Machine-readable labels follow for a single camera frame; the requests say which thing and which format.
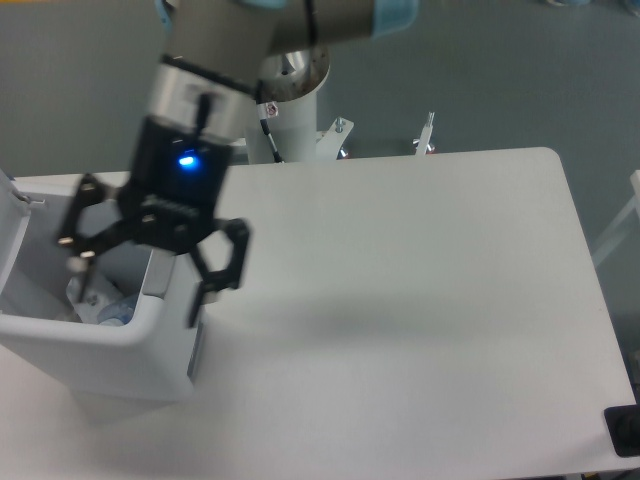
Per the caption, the white trash can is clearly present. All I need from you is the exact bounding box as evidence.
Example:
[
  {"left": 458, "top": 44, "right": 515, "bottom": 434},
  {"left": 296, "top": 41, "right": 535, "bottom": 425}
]
[{"left": 1, "top": 175, "right": 202, "bottom": 401}]

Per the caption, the black device at table corner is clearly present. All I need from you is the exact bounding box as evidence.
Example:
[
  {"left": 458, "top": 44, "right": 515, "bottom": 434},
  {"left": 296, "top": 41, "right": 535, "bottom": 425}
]
[{"left": 604, "top": 404, "right": 639, "bottom": 458}]

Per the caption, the white plastic wrapper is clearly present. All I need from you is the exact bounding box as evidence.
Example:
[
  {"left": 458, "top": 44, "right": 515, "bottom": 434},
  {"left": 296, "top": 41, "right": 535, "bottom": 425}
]
[{"left": 66, "top": 273, "right": 123, "bottom": 325}]

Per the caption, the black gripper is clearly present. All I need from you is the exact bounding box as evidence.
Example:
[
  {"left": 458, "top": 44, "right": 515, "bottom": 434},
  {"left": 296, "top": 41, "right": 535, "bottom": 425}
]
[{"left": 56, "top": 116, "right": 251, "bottom": 329}]

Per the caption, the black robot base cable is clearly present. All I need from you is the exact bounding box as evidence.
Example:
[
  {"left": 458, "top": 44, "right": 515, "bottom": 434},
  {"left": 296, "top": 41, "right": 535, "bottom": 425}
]
[{"left": 255, "top": 77, "right": 286, "bottom": 165}]

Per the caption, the crushed clear plastic bottle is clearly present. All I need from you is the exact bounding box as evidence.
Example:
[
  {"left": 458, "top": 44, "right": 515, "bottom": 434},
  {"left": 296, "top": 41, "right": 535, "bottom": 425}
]
[{"left": 97, "top": 295, "right": 138, "bottom": 326}]

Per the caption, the white frame at right edge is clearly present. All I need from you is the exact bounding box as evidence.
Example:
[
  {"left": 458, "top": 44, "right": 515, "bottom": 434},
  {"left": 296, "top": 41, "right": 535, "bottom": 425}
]
[{"left": 591, "top": 170, "right": 639, "bottom": 268}]

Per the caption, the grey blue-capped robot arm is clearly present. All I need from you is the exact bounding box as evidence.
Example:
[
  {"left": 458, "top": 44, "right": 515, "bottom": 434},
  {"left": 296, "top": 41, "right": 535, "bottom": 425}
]
[{"left": 57, "top": 1, "right": 419, "bottom": 310}]

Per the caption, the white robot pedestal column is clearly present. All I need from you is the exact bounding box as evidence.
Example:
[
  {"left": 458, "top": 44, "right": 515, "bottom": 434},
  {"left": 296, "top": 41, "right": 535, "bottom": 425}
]
[{"left": 242, "top": 49, "right": 332, "bottom": 165}]

